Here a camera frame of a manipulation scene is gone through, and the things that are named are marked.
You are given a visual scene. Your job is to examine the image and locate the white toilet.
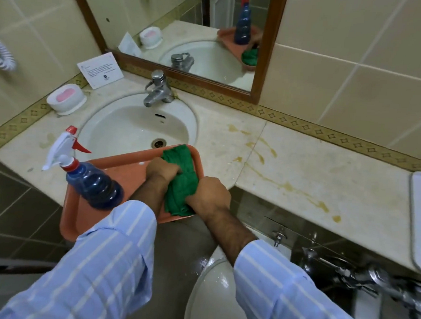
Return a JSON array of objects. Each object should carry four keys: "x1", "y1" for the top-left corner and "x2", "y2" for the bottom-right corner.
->
[{"x1": 184, "y1": 223, "x2": 295, "y2": 319}]

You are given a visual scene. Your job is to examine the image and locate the person's left hand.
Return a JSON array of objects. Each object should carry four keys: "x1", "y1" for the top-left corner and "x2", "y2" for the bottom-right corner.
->
[{"x1": 145, "y1": 157, "x2": 181, "y2": 185}]

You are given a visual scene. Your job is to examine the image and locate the person's left forearm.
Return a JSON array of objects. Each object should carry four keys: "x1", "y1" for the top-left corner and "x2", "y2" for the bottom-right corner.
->
[{"x1": 0, "y1": 164, "x2": 170, "y2": 319}]

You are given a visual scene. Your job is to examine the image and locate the person's right hand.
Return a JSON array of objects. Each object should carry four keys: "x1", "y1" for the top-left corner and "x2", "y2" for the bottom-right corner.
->
[{"x1": 184, "y1": 176, "x2": 233, "y2": 219}]

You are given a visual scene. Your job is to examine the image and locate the person's right forearm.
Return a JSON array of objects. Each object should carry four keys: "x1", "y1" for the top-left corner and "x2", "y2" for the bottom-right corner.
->
[{"x1": 198, "y1": 203, "x2": 382, "y2": 319}]

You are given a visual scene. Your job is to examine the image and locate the small chrome valve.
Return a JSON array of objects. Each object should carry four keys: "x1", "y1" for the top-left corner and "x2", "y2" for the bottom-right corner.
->
[{"x1": 271, "y1": 229, "x2": 288, "y2": 248}]

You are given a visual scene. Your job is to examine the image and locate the blue spray bottle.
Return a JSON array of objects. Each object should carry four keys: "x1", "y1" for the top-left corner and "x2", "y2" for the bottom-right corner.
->
[{"x1": 40, "y1": 124, "x2": 128, "y2": 211}]

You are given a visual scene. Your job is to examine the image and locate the orange plastic tray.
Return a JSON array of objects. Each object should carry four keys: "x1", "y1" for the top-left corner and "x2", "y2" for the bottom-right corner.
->
[{"x1": 58, "y1": 138, "x2": 207, "y2": 249}]

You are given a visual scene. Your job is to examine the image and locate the white soap dish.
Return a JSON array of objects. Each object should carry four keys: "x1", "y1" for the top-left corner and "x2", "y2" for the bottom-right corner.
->
[{"x1": 45, "y1": 82, "x2": 88, "y2": 117}]

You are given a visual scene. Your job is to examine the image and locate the pink soap bar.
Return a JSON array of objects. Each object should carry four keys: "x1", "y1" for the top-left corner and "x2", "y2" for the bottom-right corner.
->
[{"x1": 55, "y1": 87, "x2": 76, "y2": 103}]

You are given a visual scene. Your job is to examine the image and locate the wooden framed mirror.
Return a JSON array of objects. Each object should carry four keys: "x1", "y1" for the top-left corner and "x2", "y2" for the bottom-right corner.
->
[{"x1": 61, "y1": 0, "x2": 289, "y2": 106}]

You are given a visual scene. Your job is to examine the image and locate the white printed notice card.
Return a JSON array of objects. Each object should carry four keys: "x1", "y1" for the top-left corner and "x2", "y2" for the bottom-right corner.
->
[{"x1": 75, "y1": 50, "x2": 126, "y2": 92}]

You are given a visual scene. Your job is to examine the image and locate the green cleaning cloth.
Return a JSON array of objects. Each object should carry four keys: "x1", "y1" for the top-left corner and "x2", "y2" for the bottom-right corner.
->
[{"x1": 157, "y1": 143, "x2": 202, "y2": 218}]

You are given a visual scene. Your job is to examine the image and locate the white sink basin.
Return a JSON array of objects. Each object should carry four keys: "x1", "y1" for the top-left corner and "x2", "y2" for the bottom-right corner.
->
[{"x1": 75, "y1": 88, "x2": 200, "y2": 164}]

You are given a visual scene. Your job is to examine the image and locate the white flat device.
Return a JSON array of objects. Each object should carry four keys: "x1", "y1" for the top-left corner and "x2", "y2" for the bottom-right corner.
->
[{"x1": 405, "y1": 171, "x2": 421, "y2": 275}]

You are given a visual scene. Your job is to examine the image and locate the white coiled cord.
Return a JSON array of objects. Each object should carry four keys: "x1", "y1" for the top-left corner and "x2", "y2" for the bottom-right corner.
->
[{"x1": 0, "y1": 34, "x2": 18, "y2": 71}]

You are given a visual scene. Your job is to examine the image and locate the chrome faucet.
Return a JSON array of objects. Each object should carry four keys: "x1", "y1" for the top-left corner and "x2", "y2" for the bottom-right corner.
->
[{"x1": 143, "y1": 69, "x2": 177, "y2": 109}]

